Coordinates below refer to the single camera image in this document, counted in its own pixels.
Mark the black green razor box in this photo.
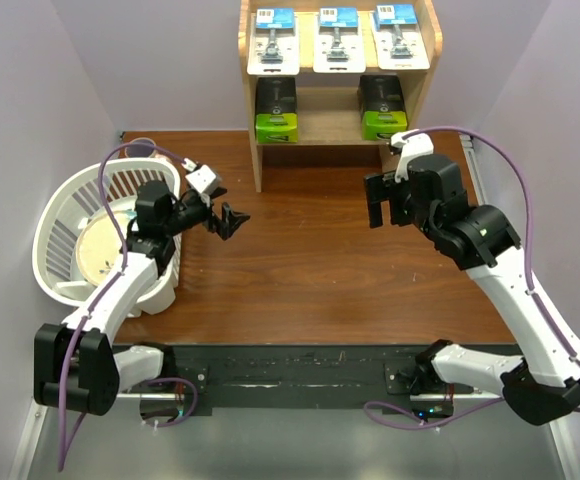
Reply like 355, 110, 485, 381
254, 76, 299, 144
357, 75, 409, 141

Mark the blue razor blister pack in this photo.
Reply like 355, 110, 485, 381
371, 4, 430, 71
313, 6, 366, 74

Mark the white Gillette razor blister pack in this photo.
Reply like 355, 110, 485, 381
247, 7, 300, 76

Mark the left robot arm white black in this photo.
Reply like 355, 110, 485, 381
33, 180, 250, 416

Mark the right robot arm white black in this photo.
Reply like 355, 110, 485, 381
364, 154, 580, 426

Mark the wooden two-tier shelf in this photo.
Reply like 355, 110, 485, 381
237, 0, 443, 192

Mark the white plastic slatted basket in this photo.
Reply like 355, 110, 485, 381
32, 158, 181, 307

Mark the purple and pink mug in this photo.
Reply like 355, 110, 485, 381
124, 137, 157, 158

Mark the cream and teal plate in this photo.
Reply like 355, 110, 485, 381
76, 212, 121, 286

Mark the white bowl under basket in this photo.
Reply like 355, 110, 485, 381
129, 271, 178, 318

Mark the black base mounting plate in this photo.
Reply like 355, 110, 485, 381
173, 344, 426, 416

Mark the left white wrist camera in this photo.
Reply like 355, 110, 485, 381
182, 158, 221, 195

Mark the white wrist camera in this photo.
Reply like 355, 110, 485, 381
389, 130, 434, 183
182, 158, 221, 195

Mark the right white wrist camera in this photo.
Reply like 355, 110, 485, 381
389, 130, 434, 183

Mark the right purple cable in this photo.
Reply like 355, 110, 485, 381
363, 125, 580, 430

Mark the purple cable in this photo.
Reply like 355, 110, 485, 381
57, 142, 201, 473
363, 125, 580, 430

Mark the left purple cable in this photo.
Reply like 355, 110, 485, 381
57, 142, 201, 473

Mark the aluminium frame rail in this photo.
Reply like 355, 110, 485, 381
7, 132, 580, 480

